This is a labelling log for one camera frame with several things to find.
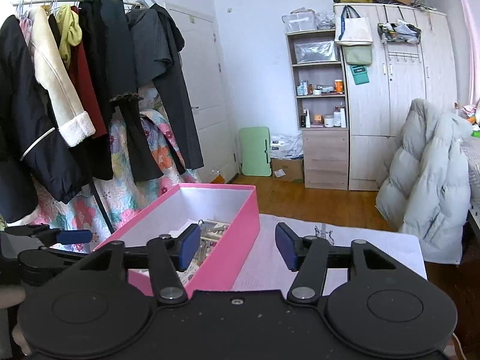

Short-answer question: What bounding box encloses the pink storage box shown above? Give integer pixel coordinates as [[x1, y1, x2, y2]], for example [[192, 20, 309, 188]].
[[98, 184, 260, 295]]

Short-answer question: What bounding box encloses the left hand white glove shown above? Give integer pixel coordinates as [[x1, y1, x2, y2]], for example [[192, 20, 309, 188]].
[[0, 285, 26, 310]]

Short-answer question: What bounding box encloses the white table cloth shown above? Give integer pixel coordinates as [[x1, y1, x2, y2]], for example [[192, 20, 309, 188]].
[[230, 213, 429, 297]]

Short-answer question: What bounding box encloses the cardboard box on floor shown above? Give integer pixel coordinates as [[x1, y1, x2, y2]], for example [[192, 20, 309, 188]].
[[271, 158, 304, 184]]

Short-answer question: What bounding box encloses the navy jacket white piping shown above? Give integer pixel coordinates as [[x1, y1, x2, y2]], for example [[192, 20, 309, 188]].
[[1, 15, 85, 226]]

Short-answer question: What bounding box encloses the cream fleece-cuff coat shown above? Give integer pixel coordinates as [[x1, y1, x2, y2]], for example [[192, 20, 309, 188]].
[[28, 7, 96, 147]]

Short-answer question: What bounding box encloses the grey puffer jacket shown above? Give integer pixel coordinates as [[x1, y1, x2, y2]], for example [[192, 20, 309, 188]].
[[376, 99, 473, 265]]

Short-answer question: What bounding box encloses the red hanging garment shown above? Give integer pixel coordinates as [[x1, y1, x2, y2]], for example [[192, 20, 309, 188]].
[[67, 5, 108, 140]]

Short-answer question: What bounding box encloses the teal hanging pouch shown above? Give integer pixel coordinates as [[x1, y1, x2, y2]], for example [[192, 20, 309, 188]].
[[350, 65, 369, 86]]

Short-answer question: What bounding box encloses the wooden shelf cabinet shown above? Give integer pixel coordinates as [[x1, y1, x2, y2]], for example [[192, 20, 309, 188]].
[[286, 29, 350, 190]]

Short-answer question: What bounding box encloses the dark grey hanging garment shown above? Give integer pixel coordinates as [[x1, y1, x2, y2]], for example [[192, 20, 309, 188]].
[[79, 0, 204, 170]]

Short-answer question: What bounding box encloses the white door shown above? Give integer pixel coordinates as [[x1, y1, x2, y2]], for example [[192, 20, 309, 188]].
[[167, 4, 239, 183]]

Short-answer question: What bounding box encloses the light wood wardrobe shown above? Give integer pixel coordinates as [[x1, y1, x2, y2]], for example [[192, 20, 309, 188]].
[[345, 3, 457, 191]]

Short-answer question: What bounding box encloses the white tote bag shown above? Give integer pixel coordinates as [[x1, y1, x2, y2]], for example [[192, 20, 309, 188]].
[[335, 5, 374, 47]]

